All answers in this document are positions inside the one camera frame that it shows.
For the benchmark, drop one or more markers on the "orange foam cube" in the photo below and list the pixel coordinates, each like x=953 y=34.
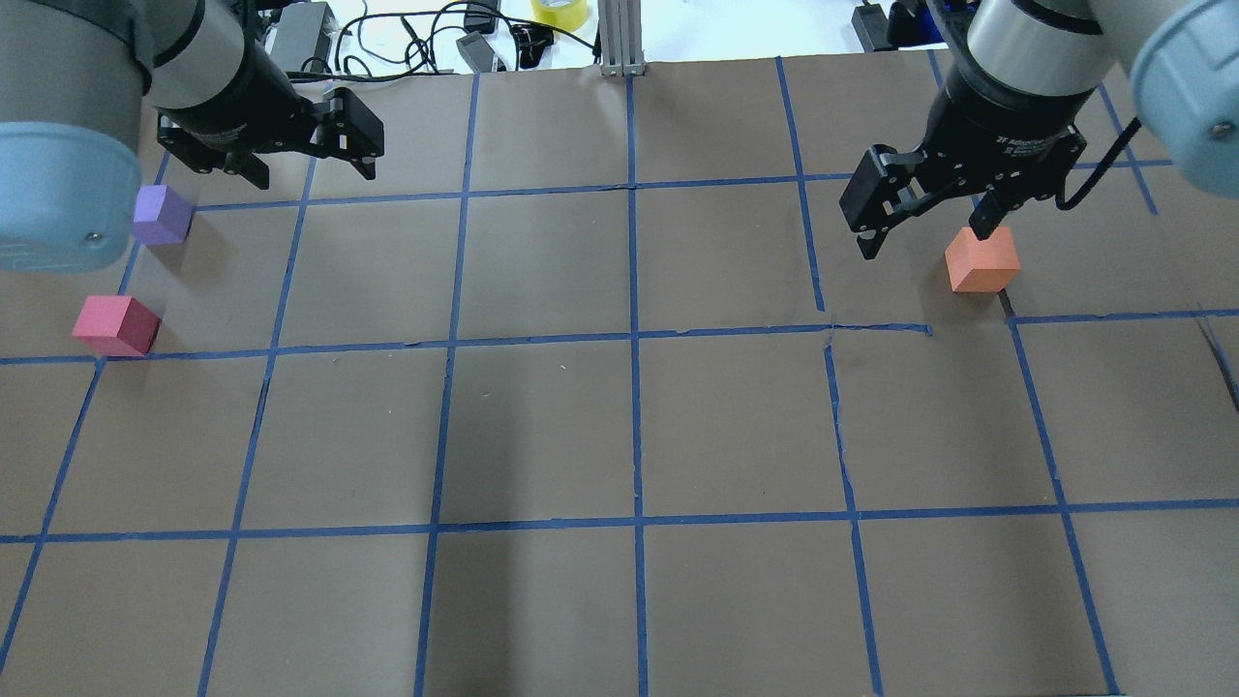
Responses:
x=982 y=267

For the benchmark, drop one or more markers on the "purple foam cube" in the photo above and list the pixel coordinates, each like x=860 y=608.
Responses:
x=161 y=217

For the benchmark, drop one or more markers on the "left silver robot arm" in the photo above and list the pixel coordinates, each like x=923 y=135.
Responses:
x=76 y=75

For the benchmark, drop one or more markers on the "aluminium frame post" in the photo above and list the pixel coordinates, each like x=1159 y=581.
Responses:
x=619 y=38

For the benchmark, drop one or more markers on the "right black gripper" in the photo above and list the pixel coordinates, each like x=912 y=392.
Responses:
x=1002 y=131

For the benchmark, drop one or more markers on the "yellow tape roll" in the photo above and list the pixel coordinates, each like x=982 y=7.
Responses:
x=566 y=15

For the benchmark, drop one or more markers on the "pink foam cube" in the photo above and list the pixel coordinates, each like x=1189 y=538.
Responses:
x=116 y=326

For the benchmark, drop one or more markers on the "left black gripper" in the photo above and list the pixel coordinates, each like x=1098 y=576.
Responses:
x=244 y=100

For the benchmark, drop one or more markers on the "grey power adapter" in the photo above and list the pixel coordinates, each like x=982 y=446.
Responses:
x=302 y=38

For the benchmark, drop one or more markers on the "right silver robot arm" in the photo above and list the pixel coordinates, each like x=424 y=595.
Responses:
x=1179 y=57

